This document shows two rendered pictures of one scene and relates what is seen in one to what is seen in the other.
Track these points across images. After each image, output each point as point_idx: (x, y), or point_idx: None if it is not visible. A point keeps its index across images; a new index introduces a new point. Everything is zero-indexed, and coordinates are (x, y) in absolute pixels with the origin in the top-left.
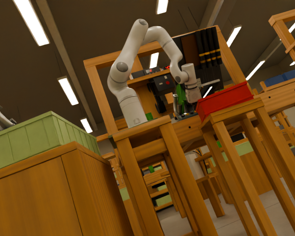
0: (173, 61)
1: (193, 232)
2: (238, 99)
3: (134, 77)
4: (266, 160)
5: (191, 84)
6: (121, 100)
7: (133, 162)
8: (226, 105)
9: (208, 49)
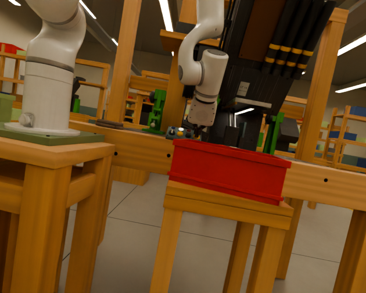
0: (192, 31)
1: None
2: (248, 186)
3: (178, 29)
4: (236, 278)
5: (204, 94)
6: (25, 59)
7: None
8: (216, 182)
9: (292, 42)
